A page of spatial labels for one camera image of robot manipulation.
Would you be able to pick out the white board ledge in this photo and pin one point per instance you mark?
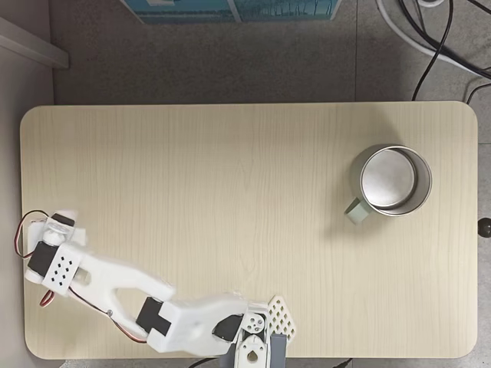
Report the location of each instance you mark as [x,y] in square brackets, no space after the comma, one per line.
[34,44]

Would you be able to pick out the blue printed box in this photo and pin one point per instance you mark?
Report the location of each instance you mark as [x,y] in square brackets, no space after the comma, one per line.
[230,9]

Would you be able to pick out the grey metal mug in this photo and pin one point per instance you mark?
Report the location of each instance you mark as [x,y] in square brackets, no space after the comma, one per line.
[391,184]

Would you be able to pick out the black round knob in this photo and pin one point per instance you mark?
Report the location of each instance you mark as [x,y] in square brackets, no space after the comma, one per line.
[485,228]

